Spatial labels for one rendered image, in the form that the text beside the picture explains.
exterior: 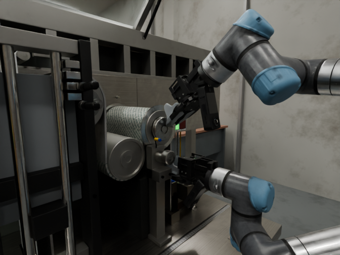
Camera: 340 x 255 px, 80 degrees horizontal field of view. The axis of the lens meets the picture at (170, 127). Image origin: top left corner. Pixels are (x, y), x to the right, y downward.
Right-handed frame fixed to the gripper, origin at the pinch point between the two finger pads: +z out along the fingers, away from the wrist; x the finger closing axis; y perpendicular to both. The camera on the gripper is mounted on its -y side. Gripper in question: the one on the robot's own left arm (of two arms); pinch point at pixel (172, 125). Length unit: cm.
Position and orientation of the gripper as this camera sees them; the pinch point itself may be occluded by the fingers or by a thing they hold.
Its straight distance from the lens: 62.5
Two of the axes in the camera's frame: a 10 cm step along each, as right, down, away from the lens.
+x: -7.1, 1.1, -7.0
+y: -4.6, -8.2, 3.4
